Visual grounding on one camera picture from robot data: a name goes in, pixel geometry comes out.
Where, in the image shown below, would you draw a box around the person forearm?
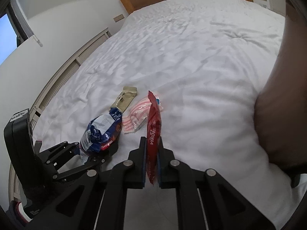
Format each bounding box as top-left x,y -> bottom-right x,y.
254,4 -> 306,173

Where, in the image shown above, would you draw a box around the wall switch plate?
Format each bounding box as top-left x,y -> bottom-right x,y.
114,14 -> 124,22

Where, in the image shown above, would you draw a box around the pink striped candy packet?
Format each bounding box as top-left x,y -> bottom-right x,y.
122,91 -> 163,135

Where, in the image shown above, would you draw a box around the blue white snack packet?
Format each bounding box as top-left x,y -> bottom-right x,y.
79,108 -> 122,163

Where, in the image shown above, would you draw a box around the red snack packet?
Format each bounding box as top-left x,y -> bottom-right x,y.
146,91 -> 161,184

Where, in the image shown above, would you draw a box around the cream slatted radiator cover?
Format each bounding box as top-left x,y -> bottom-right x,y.
7,27 -> 112,202

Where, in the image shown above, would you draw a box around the white bed duvet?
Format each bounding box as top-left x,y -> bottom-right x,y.
33,0 -> 303,229

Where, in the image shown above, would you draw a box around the olive gold snack packet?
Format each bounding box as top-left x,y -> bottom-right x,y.
110,86 -> 137,113

